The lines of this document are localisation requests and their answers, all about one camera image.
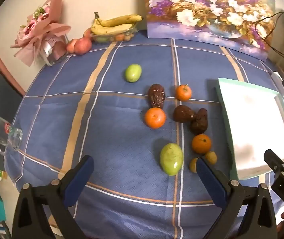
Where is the small yellow fruit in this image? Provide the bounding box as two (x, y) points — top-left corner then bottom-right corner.
(205, 151), (218, 165)
(189, 157), (200, 173)

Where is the blue plaid tablecloth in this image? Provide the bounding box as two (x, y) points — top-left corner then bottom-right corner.
(3, 31), (284, 239)

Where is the white tray with green rim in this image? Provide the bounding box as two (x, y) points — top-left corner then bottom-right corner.
(215, 78), (284, 180)

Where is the pink flower bouquet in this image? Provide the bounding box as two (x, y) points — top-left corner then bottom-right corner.
(10, 0), (72, 67)

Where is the peach behind apple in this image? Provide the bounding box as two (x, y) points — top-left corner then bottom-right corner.
(66, 38), (79, 54)

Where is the large green mango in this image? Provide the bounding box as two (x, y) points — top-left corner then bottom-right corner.
(160, 143), (184, 176)

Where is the black charger cable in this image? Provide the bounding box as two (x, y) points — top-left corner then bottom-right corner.
(254, 9), (284, 76)

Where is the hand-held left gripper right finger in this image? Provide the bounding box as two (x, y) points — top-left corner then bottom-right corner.
(196, 156), (278, 239)

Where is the yellow banana bunch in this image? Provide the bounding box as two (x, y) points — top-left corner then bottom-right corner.
(91, 12), (143, 36)

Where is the flower painting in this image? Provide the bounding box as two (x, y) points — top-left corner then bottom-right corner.
(142, 0), (276, 61)

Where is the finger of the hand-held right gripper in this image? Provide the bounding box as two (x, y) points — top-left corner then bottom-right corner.
(264, 149), (284, 180)

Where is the clear plastic fruit container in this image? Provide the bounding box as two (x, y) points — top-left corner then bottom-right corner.
(90, 26), (139, 43)

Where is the glass mug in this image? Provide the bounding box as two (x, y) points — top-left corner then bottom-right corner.
(0, 117), (23, 156)

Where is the orange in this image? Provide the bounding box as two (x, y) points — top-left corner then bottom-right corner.
(176, 84), (192, 102)
(144, 107), (167, 129)
(191, 134), (212, 154)

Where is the white power strip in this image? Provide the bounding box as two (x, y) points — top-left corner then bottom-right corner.
(272, 72), (284, 98)

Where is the small green mango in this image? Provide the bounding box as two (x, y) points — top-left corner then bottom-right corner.
(125, 64), (142, 83)

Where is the brown avocado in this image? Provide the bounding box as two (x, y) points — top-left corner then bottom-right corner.
(148, 84), (166, 109)
(173, 105), (197, 123)
(190, 108), (209, 135)

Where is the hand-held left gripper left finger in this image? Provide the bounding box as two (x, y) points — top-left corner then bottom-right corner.
(12, 155), (94, 239)

